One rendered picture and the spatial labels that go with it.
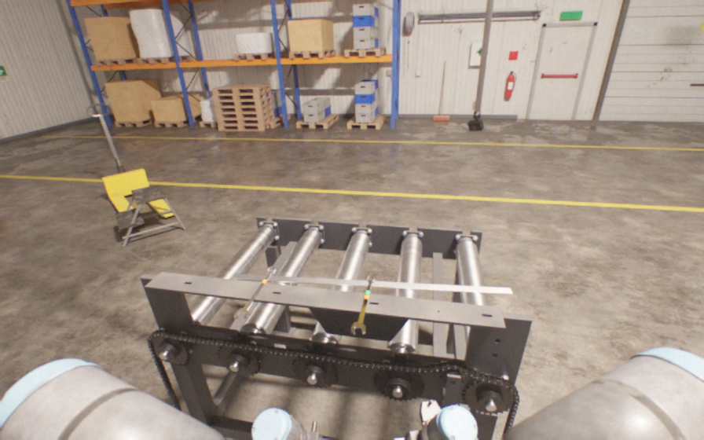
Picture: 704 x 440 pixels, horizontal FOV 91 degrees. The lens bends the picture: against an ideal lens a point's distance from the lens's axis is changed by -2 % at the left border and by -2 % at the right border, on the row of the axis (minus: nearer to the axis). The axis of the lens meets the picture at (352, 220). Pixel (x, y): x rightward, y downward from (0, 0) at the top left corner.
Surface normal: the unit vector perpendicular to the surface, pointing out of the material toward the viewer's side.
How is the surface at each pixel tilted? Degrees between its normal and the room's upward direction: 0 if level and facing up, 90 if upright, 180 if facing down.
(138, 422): 29
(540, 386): 0
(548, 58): 90
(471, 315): 0
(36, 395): 13
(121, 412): 22
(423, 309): 0
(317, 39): 90
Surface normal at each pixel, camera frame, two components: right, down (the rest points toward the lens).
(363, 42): -0.20, 0.45
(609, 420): -0.41, -0.77
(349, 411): -0.04, -0.89
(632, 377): -0.20, -0.98
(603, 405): -0.38, -0.88
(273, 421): -0.17, -0.70
